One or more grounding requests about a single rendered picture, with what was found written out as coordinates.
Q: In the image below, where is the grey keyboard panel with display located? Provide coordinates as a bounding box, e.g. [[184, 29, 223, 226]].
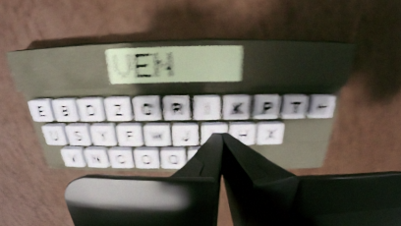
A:
[[3, 39, 353, 172]]

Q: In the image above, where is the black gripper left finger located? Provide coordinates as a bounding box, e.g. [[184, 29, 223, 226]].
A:
[[64, 133, 223, 226]]

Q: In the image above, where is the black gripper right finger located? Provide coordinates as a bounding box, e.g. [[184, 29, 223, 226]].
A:
[[221, 133, 401, 226]]

